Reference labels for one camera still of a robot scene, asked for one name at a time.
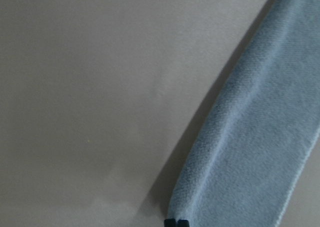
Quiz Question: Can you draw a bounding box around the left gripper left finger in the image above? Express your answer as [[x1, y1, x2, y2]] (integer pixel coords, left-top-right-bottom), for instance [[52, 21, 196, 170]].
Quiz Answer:
[[163, 218, 177, 227]]

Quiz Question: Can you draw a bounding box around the pink and grey towel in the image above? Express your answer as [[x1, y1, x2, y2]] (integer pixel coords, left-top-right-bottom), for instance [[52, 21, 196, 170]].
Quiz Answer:
[[166, 0, 320, 227]]

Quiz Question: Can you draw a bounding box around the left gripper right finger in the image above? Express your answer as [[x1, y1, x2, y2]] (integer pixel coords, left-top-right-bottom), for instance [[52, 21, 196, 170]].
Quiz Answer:
[[177, 219, 190, 227]]

